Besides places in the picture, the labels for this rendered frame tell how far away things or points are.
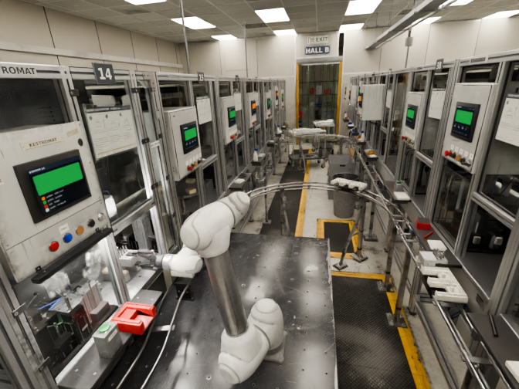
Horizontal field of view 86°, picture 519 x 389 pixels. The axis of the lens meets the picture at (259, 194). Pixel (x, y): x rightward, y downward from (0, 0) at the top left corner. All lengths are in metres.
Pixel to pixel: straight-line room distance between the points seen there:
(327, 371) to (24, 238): 1.33
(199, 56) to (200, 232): 9.41
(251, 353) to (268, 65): 8.90
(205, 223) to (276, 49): 8.79
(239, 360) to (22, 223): 0.92
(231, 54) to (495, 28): 7.22
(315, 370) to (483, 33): 9.75
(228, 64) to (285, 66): 1.84
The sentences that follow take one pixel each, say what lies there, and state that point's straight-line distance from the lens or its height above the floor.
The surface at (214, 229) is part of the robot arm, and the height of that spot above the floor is 1.45.
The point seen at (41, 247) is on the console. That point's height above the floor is 1.44.
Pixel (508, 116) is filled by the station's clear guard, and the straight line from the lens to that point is 1.76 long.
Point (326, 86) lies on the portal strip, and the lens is 9.49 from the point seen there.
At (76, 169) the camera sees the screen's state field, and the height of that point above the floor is 1.66.
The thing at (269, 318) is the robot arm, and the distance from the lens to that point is 1.41.
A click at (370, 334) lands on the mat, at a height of 0.01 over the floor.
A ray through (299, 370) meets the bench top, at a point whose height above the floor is 0.68.
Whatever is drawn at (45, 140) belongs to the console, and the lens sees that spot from 1.24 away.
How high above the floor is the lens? 1.93
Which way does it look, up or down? 21 degrees down
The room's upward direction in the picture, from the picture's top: 3 degrees counter-clockwise
